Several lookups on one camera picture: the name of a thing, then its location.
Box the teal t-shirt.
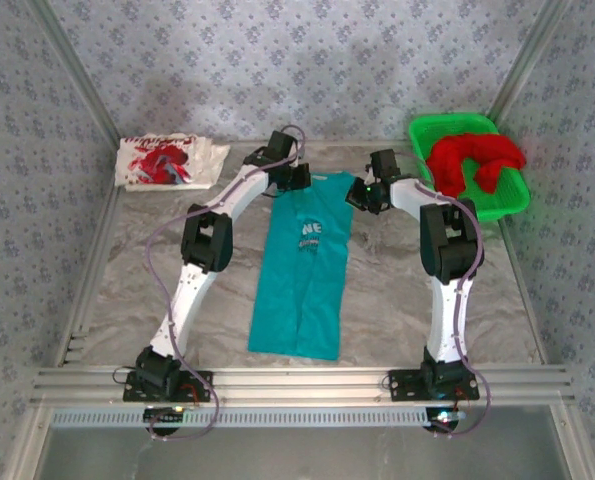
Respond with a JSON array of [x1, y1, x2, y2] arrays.
[[247, 171, 354, 361]]

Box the white t-shirt with red print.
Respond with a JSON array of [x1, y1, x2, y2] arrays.
[[114, 132, 232, 193]]

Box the green plastic basket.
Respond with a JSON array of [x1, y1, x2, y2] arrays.
[[409, 112, 532, 223]]

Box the black controller board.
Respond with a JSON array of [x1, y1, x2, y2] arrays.
[[141, 405, 188, 436], [424, 407, 466, 434]]

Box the grey metal lower panel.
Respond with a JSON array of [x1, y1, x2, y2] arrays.
[[39, 428, 573, 480]]

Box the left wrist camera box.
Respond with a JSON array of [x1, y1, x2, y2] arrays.
[[268, 129, 300, 157]]

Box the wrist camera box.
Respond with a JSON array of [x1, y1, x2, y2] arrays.
[[268, 129, 300, 157], [369, 148, 402, 181]]

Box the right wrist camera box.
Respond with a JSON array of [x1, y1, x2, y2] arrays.
[[369, 148, 402, 181]]

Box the aluminium back rail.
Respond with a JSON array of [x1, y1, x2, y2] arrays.
[[226, 139, 413, 148]]

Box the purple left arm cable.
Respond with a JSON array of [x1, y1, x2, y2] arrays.
[[145, 124, 307, 442]]

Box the aluminium mounting rail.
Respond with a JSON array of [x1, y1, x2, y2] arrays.
[[29, 364, 576, 407]]

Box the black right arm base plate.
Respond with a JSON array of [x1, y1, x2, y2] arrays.
[[387, 369, 480, 403]]

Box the aluminium frame post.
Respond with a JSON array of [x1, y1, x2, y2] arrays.
[[26, 0, 124, 147], [486, 0, 573, 126]]

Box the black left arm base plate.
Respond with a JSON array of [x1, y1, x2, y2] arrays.
[[122, 370, 214, 404]]

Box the grey slotted cable duct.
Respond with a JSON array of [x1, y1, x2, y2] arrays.
[[50, 405, 458, 430]]

